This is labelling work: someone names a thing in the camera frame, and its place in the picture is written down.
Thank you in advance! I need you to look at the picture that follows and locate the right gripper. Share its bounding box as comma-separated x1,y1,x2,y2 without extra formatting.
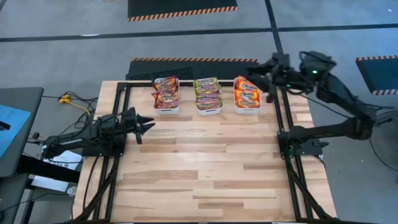
248,52,301,103

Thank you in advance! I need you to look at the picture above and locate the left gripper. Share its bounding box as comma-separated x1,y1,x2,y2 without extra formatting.
119,107,155,146

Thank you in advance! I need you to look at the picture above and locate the white plastic bin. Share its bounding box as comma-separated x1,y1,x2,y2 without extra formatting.
194,77,223,116
152,77,180,115
233,77,262,115

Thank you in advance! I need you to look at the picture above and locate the black striped-edge floor mat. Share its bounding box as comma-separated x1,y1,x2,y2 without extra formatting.
127,0,239,22
125,57,262,82
354,55,398,96

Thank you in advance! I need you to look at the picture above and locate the black support beam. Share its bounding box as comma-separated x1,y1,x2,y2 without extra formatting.
17,154,81,184

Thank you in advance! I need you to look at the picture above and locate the white paper sheet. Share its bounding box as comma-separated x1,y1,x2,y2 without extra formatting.
30,151,83,193

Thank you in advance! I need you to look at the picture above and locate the black desk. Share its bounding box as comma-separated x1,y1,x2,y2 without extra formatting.
0,86,45,179

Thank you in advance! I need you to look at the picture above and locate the blue desk pad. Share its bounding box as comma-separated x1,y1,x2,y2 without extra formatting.
0,104,32,159

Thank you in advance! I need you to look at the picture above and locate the black aluminium table frame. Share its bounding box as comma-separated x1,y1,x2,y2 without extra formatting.
73,81,338,223

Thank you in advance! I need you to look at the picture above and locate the yellow power cable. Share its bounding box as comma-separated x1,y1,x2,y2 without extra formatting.
58,94,91,116

